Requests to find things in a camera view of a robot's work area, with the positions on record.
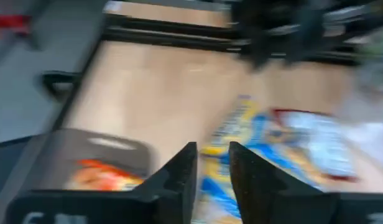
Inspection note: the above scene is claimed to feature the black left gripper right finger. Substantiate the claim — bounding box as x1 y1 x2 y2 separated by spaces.
228 141 383 224

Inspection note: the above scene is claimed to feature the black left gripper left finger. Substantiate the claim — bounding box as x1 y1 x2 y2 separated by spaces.
6 141 198 224

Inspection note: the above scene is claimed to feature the blue soy sauce ramen packet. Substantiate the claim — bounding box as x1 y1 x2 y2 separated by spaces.
191 95 323 224

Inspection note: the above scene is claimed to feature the orange chicken ramen packet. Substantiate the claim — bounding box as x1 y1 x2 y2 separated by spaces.
65 159 145 191

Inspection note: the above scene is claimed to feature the red roast beef ramen packet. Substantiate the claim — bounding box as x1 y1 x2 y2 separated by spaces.
269 108 360 184

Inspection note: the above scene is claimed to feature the translucent grey plastic bin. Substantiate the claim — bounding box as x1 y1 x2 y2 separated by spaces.
22 128 155 192
336 90 383 156

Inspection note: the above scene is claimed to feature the red metal stand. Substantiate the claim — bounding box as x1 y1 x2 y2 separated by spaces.
0 14 31 35

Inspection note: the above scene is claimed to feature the black aluminium table frame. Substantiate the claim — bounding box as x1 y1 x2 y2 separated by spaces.
42 12 366 131

